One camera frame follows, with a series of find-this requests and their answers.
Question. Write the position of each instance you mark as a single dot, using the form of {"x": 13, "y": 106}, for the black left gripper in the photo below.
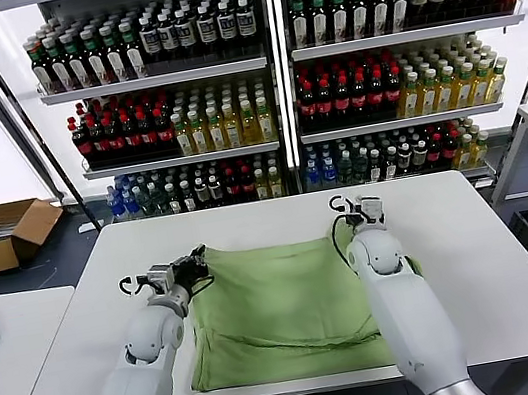
{"x": 188, "y": 276}

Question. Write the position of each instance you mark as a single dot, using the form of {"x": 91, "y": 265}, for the light green polo shirt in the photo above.
{"x": 282, "y": 306}

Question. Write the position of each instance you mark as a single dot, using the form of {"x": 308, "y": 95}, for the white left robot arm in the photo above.
{"x": 151, "y": 338}

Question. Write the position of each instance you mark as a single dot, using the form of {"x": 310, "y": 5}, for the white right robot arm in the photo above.
{"x": 402, "y": 296}

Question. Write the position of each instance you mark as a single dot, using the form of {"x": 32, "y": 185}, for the white cap dark drink bottle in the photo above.
{"x": 404, "y": 159}
{"x": 200, "y": 193}
{"x": 214, "y": 191}
{"x": 419, "y": 156}
{"x": 375, "y": 166}
{"x": 390, "y": 163}
{"x": 187, "y": 197}
{"x": 171, "y": 200}

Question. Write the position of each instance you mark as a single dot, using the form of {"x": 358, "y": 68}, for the clear green water bottle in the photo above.
{"x": 142, "y": 203}
{"x": 157, "y": 200}
{"x": 345, "y": 169}
{"x": 361, "y": 166}

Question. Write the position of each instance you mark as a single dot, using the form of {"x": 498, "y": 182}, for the red cap cola bottle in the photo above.
{"x": 148, "y": 136}
{"x": 231, "y": 188}
{"x": 81, "y": 147}
{"x": 341, "y": 104}
{"x": 324, "y": 107}
{"x": 358, "y": 101}
{"x": 98, "y": 144}
{"x": 448, "y": 152}
{"x": 247, "y": 185}
{"x": 391, "y": 95}
{"x": 132, "y": 139}
{"x": 375, "y": 98}
{"x": 163, "y": 133}
{"x": 306, "y": 109}
{"x": 433, "y": 154}
{"x": 115, "y": 141}

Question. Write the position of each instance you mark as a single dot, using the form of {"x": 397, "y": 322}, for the blue drink bottle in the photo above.
{"x": 116, "y": 207}
{"x": 130, "y": 205}
{"x": 327, "y": 173}
{"x": 311, "y": 176}

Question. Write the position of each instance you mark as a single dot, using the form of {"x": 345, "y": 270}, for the white cap yellow tea bottle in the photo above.
{"x": 182, "y": 140}
{"x": 495, "y": 86}
{"x": 464, "y": 153}
{"x": 265, "y": 127}
{"x": 480, "y": 149}
{"x": 215, "y": 135}
{"x": 478, "y": 88}
{"x": 427, "y": 97}
{"x": 410, "y": 100}
{"x": 199, "y": 138}
{"x": 261, "y": 186}
{"x": 232, "y": 132}
{"x": 274, "y": 183}
{"x": 248, "y": 129}
{"x": 461, "y": 91}
{"x": 444, "y": 94}

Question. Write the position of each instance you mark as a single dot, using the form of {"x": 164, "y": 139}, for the white paper scrap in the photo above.
{"x": 87, "y": 226}

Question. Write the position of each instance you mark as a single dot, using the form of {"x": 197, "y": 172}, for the white metal shelf rack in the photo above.
{"x": 394, "y": 38}
{"x": 153, "y": 80}

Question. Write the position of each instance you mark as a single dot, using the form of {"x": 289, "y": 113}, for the green cap dark tea bottle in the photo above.
{"x": 397, "y": 6}
{"x": 59, "y": 67}
{"x": 378, "y": 9}
{"x": 358, "y": 12}
{"x": 96, "y": 61}
{"x": 116, "y": 58}
{"x": 134, "y": 55}
{"x": 40, "y": 70}
{"x": 318, "y": 19}
{"x": 298, "y": 22}
{"x": 77, "y": 64}
{"x": 338, "y": 16}

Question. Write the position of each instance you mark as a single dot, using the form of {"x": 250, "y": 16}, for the black slanted metal pole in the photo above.
{"x": 25, "y": 119}

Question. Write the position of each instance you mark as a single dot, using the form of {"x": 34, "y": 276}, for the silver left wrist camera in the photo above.
{"x": 162, "y": 278}

